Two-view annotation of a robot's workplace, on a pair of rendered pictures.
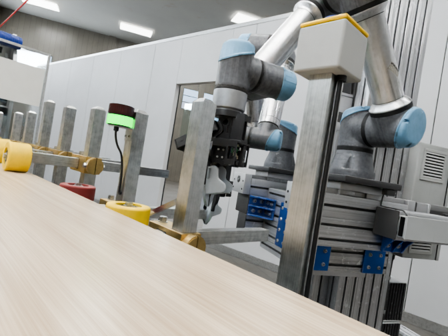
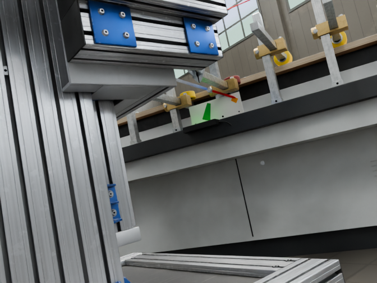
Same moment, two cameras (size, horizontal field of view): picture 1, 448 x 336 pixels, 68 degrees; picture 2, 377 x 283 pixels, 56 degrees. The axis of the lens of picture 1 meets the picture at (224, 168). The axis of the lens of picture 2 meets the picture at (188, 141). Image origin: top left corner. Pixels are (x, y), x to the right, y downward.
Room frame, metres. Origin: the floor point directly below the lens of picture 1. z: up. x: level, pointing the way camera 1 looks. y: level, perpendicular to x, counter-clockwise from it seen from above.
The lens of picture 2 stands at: (2.30, -0.51, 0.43)
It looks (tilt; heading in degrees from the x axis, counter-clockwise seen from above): 7 degrees up; 160
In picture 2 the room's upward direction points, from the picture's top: 12 degrees counter-clockwise
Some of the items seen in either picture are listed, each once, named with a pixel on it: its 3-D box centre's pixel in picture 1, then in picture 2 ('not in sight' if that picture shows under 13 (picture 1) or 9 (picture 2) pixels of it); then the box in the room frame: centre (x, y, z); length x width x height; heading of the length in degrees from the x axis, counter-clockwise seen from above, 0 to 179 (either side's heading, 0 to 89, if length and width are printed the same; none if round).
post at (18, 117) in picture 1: (11, 157); not in sight; (1.73, 1.10, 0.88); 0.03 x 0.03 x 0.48; 44
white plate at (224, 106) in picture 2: not in sight; (215, 110); (0.83, 0.19, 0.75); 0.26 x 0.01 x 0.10; 44
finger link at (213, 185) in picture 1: (213, 187); not in sight; (0.72, 0.02, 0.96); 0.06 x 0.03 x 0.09; 64
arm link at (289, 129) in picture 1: (283, 134); not in sight; (1.59, -0.25, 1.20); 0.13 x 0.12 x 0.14; 74
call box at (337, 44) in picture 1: (330, 55); not in sight; (0.47, -0.12, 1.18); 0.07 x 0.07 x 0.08; 44
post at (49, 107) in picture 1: (41, 157); not in sight; (1.37, 0.75, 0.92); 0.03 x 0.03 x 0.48; 44
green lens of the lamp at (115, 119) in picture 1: (119, 121); not in sight; (0.80, 0.27, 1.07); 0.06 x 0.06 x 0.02
